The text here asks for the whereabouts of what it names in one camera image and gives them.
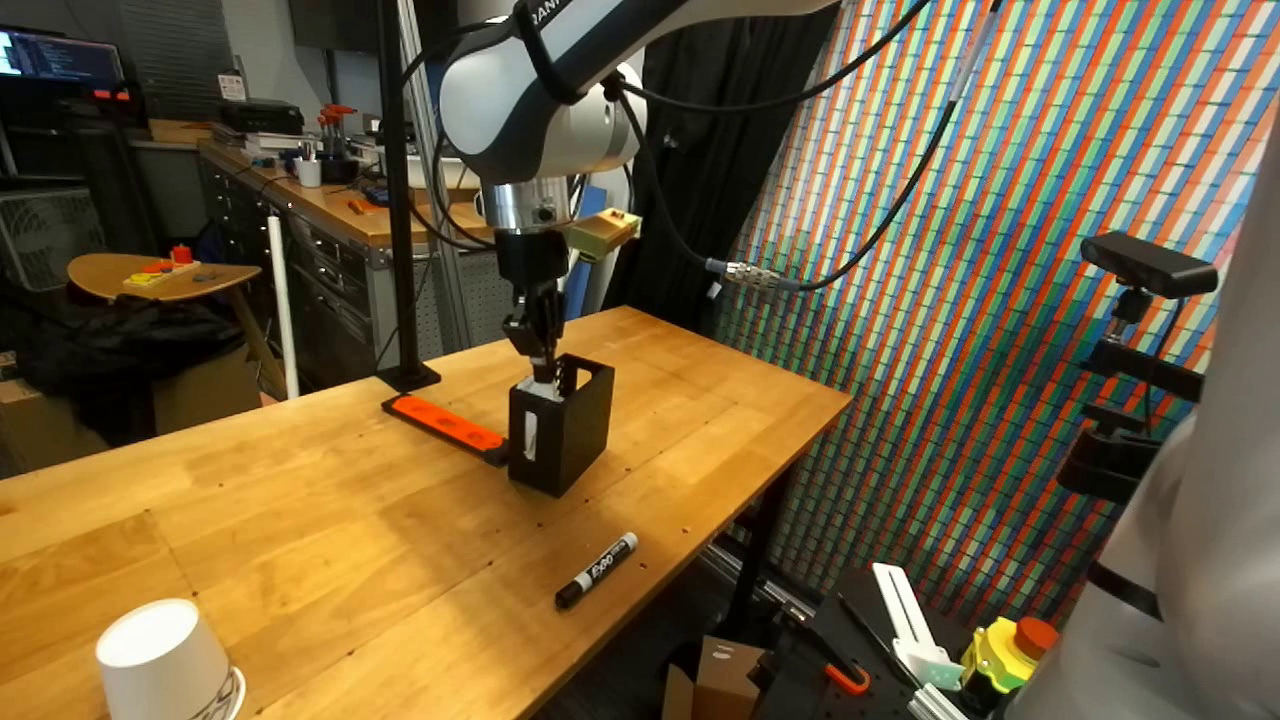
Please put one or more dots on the flat orange strip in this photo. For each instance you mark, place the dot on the flat orange strip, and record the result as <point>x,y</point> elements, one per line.
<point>445,427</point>

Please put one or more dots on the black white marker pen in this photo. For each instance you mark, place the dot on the black white marker pen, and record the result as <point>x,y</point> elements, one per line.
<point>596,570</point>

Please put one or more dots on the brown cardboard box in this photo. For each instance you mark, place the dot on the brown cardboard box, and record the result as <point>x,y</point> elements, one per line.
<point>723,674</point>

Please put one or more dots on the wooden workbench with drawers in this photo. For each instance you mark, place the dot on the wooden workbench with drawers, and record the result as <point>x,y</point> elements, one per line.
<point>334,206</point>

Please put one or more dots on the black upright pole stand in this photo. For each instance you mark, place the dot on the black upright pole stand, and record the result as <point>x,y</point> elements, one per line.
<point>398,202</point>

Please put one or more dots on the black camera on mount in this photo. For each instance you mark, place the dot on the black camera on mount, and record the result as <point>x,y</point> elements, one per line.
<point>1146,260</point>

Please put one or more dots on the yellow red emergency stop button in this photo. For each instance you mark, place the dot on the yellow red emergency stop button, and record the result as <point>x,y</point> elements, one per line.
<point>1002,658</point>

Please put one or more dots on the white upright pole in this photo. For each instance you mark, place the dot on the white upright pole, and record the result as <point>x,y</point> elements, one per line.
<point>280,305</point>

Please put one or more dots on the large white paper cup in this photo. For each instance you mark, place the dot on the large white paper cup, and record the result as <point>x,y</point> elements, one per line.
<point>161,660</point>

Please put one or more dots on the small white bottle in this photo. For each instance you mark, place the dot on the small white bottle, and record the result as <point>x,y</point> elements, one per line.
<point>309,171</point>

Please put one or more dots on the colourful striped backdrop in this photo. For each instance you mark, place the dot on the colourful striped backdrop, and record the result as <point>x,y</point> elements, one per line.
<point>932,332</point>

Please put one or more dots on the black perforated box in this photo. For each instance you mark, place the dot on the black perforated box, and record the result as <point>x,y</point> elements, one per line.
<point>574,440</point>

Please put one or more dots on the black table leg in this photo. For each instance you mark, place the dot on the black table leg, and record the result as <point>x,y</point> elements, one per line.
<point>763,562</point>

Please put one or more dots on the black device on workbench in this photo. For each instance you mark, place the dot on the black device on workbench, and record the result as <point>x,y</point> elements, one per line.
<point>262,118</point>

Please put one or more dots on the black curtain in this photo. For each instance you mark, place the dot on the black curtain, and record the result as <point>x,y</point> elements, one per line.
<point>694,187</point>

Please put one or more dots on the white metal bracket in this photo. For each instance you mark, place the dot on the white metal bracket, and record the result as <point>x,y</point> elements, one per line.
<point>905,622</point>

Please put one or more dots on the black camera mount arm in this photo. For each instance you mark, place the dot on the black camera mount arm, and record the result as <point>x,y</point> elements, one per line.
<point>1122,403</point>

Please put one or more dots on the tan wrist camera box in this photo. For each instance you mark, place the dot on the tan wrist camera box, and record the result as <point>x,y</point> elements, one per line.
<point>601,230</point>

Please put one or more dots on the round wooden side table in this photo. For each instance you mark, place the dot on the round wooden side table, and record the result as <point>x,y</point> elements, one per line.
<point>106,277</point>

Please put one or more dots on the dark computer monitor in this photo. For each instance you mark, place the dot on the dark computer monitor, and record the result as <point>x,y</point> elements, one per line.
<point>54,59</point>

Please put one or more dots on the yellow red toy blocks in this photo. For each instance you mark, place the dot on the yellow red toy blocks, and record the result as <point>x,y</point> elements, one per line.
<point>156,273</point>

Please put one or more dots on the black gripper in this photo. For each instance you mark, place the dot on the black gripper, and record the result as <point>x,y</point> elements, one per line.
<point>535,273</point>

